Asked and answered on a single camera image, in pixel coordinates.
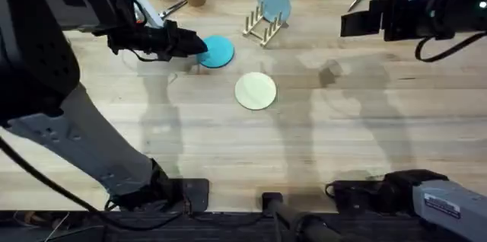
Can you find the light blue round plate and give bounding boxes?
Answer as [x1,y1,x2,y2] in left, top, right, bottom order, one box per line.
[256,0,292,24]

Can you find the pale yellow round plate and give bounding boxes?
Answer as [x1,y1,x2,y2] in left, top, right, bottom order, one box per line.
[234,72,278,111]

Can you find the white glue gun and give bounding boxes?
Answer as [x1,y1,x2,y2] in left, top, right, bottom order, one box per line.
[124,0,165,29]

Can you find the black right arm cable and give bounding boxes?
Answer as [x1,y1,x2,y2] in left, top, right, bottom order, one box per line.
[414,30,487,63]

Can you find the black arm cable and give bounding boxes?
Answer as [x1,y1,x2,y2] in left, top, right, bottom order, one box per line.
[414,30,487,63]
[0,136,191,232]

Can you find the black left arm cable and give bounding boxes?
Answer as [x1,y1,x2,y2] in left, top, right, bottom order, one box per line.
[0,136,191,232]

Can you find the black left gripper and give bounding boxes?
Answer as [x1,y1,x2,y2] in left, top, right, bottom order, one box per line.
[92,0,209,62]

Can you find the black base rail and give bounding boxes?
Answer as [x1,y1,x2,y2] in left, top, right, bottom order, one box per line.
[0,209,487,242]

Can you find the black mount pole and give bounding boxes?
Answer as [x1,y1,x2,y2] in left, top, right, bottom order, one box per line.
[261,192,366,242]

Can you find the teal round plate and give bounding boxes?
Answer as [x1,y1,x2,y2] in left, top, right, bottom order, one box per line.
[196,35,235,69]

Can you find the small wooden peg rack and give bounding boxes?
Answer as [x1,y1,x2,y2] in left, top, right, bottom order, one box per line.
[242,1,289,48]

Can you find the metal pliers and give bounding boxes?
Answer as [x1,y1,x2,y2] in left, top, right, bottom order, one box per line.
[158,0,189,21]

